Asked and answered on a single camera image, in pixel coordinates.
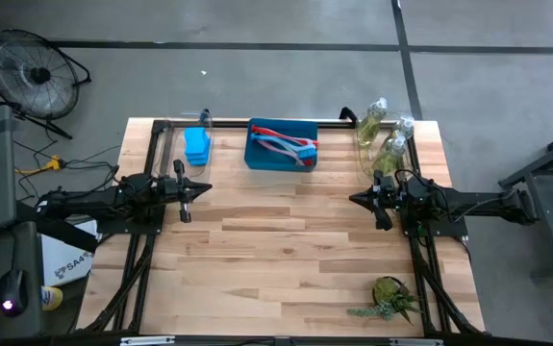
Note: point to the black curved object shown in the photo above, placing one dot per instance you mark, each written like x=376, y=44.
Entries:
x=348, y=114

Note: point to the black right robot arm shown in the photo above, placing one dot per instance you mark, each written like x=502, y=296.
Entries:
x=473, y=202

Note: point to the yellow power plug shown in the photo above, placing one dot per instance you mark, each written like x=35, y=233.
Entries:
x=51, y=165

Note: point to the blue dish brush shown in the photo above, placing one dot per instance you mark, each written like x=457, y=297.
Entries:
x=307, y=153

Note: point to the blue plastic bin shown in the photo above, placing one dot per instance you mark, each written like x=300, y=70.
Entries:
x=261, y=162

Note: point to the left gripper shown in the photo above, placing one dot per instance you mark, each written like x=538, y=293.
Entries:
x=180, y=190

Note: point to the clear plastic bin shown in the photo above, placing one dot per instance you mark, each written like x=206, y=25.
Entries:
x=360, y=165
x=175, y=170

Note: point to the white cardboard box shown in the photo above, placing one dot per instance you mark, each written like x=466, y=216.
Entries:
x=67, y=259

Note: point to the clear soap bottle yellow liquid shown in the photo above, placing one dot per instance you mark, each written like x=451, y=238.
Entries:
x=371, y=127
x=389, y=156
x=403, y=127

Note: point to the red dish brush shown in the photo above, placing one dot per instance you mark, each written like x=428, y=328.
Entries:
x=271, y=130
x=306, y=162

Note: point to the black operator desk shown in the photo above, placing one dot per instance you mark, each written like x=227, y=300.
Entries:
x=21, y=250

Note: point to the yellow round object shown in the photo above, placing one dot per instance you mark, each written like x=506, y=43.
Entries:
x=52, y=298

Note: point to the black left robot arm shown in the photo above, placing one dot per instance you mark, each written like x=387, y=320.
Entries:
x=93, y=199

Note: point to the potted succulent plant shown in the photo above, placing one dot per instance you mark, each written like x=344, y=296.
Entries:
x=389, y=293

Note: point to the black aluminium table frame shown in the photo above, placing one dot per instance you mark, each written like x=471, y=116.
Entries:
x=420, y=254

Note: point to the black floor fan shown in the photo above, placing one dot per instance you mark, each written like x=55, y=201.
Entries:
x=40, y=74

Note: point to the black stand beam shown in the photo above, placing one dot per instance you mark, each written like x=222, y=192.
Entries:
x=59, y=230

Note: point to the black computer mouse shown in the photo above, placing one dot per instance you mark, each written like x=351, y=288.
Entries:
x=12, y=290

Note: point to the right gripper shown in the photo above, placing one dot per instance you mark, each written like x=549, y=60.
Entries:
x=389, y=194

